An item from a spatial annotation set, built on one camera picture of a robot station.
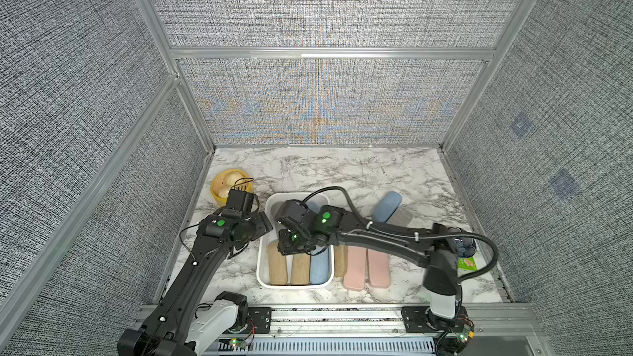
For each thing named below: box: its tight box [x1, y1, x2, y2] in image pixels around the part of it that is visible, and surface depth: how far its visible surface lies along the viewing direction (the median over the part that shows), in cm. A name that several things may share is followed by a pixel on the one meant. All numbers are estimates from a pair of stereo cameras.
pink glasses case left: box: [342, 245, 367, 291], surface depth 81 cm
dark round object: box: [454, 237, 478, 259], surface depth 86 cm
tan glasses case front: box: [333, 244, 349, 278], surface depth 81 cm
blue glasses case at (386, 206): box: [373, 190, 403, 224], surface depth 99 cm
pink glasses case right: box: [366, 248, 391, 289], surface depth 81 cm
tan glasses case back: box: [290, 252, 311, 286], surface depth 81 cm
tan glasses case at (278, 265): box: [268, 241, 288, 286], surface depth 82 cm
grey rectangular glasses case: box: [385, 206, 413, 227], surface depth 96 cm
